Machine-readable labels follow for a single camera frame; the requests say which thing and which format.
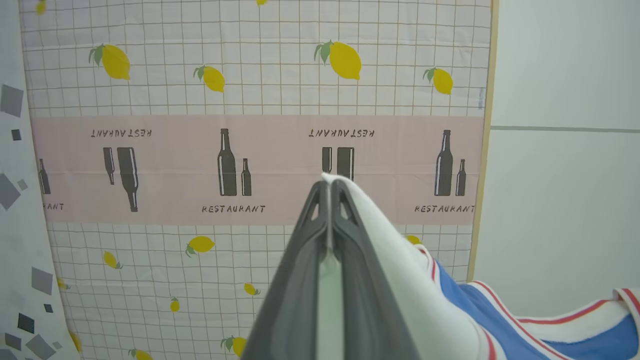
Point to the lemon print grid cloth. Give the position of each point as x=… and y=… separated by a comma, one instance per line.
x=200, y=150

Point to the blue white basketball jersey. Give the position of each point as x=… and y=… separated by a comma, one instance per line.
x=425, y=300

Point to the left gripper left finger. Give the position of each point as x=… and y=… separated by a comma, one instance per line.
x=295, y=300

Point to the white curtain grey squares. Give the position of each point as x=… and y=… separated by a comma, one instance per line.
x=20, y=225

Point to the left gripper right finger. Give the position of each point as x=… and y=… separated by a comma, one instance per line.
x=370, y=310

